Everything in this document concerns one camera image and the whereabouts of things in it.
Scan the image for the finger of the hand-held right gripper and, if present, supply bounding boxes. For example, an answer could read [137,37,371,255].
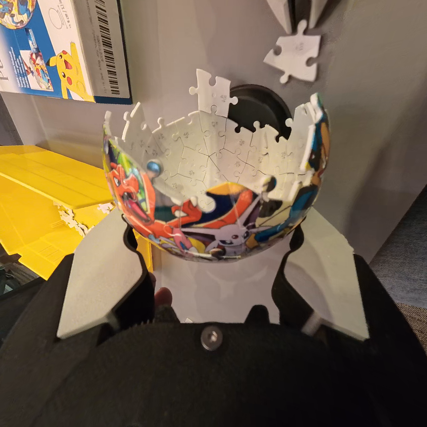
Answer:
[267,0,302,34]
[302,0,334,29]

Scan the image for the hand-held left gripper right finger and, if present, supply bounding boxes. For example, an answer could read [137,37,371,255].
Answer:
[271,208,370,341]

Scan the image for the person's left hand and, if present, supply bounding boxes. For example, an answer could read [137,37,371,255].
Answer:
[154,288,173,309]

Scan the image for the colourful puzzle ball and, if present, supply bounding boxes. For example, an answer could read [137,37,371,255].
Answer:
[102,68,331,264]

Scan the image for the blue white puzzle box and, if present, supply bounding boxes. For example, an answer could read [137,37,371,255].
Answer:
[0,0,133,105]

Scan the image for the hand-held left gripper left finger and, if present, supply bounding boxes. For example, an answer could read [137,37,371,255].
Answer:
[57,213,157,340]

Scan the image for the black round ball stand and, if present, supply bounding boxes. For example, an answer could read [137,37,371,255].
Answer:
[228,84,294,141]

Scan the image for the yellow cardboard box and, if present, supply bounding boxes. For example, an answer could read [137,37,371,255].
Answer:
[0,145,154,281]

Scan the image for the pile of white puzzle pieces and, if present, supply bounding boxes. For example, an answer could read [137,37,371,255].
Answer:
[55,201,115,238]

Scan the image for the white joined puzzle pieces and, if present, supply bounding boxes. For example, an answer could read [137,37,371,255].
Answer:
[264,19,322,84]

